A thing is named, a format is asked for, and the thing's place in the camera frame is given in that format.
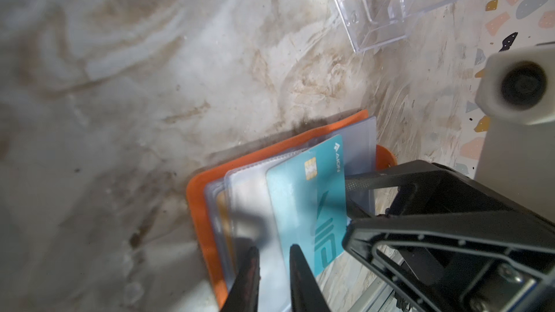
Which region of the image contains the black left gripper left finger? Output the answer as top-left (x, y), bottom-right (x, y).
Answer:
top-left (221, 246), bottom-right (260, 312)

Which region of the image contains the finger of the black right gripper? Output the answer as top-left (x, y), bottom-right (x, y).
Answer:
top-left (343, 160), bottom-right (554, 311)

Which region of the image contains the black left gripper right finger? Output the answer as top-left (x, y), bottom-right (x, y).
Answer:
top-left (289, 244), bottom-right (330, 312)

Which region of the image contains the orange card holder wallet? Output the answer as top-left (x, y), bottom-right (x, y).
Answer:
top-left (186, 111), bottom-right (397, 311)

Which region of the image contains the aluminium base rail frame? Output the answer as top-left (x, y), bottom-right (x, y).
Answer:
top-left (348, 279), bottom-right (401, 312)

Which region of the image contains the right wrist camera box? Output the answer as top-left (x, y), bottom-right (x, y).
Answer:
top-left (475, 42), bottom-right (554, 221)

